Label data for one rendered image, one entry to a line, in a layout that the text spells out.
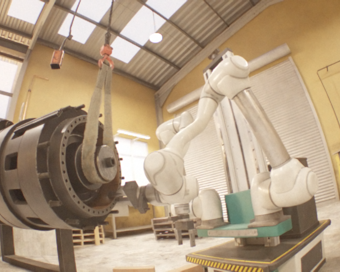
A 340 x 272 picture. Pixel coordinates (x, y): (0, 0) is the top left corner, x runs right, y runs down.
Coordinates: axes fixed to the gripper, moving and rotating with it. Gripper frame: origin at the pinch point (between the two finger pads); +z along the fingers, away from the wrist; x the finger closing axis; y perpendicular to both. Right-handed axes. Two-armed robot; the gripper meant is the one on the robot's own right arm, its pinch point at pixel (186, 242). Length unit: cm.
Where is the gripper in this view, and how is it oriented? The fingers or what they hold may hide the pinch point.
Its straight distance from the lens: 123.0
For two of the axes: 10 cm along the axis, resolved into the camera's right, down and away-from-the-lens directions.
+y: 8.7, 0.8, 4.8
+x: -4.8, 3.6, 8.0
